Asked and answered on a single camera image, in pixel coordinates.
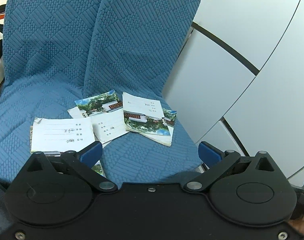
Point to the white notebook with handwriting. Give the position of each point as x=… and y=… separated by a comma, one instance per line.
x=52, y=136

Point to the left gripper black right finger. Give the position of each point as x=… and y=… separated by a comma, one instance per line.
x=230, y=164

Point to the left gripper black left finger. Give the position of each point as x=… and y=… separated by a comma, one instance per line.
x=80, y=164

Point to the notebook with building photo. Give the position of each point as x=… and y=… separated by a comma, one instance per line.
x=148, y=118

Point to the notebook with garden photo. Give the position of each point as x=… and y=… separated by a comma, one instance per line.
x=106, y=114

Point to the blue textured chair cover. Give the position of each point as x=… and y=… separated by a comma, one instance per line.
x=58, y=51

